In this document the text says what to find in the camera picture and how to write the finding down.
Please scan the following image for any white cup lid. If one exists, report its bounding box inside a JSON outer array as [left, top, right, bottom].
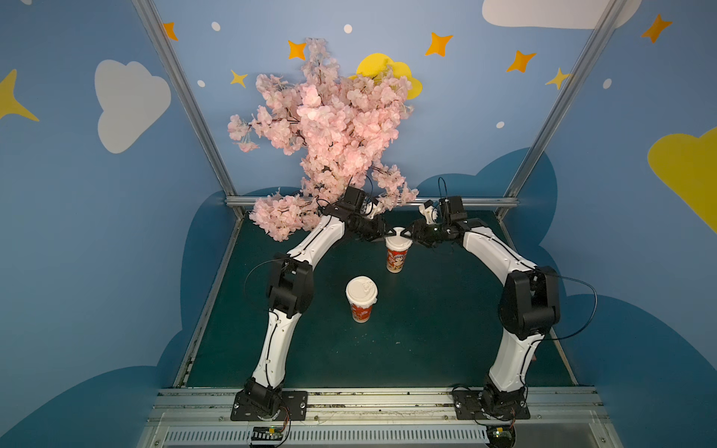
[[385, 238, 413, 250], [345, 276, 378, 308]]

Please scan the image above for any red paper cup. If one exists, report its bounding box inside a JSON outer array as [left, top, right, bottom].
[[386, 248, 408, 274], [345, 276, 378, 323]]

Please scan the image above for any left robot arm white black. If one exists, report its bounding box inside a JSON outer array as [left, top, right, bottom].
[[238, 187, 395, 419]]

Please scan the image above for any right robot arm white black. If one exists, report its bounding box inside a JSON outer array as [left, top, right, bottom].
[[397, 196, 561, 421]]

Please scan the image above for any pink cherry blossom tree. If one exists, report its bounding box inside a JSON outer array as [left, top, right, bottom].
[[227, 38, 422, 242]]

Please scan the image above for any right small circuit board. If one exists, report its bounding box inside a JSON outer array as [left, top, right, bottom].
[[487, 427, 516, 448]]

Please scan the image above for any small circuit board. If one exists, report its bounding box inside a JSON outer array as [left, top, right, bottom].
[[487, 427, 516, 448], [249, 426, 285, 446]]

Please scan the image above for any left small circuit board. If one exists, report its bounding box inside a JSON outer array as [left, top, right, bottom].
[[249, 426, 285, 446]]

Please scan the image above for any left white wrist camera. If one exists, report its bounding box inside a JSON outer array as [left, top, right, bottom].
[[363, 202, 382, 220]]

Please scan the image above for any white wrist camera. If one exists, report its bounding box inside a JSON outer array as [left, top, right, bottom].
[[418, 200, 439, 226], [363, 202, 382, 220]]

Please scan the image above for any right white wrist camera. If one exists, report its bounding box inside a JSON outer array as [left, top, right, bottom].
[[418, 200, 439, 226]]

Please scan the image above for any back aluminium frame bar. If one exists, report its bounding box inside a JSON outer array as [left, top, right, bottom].
[[225, 196, 519, 209]]

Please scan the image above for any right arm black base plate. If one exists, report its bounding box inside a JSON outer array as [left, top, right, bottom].
[[451, 388, 530, 422]]

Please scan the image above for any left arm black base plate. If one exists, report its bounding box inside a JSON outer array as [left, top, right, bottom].
[[230, 390, 308, 421]]

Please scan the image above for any left aluminium frame post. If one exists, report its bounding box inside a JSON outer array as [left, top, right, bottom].
[[132, 0, 236, 196]]

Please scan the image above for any aluminium frame post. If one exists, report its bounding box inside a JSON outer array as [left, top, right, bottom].
[[132, 0, 236, 196], [503, 0, 628, 203]]

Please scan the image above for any aluminium front rail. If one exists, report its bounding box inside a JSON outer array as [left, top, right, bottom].
[[138, 386, 622, 447]]

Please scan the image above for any right aluminium frame post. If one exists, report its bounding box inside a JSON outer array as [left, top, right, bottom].
[[503, 0, 628, 203]]

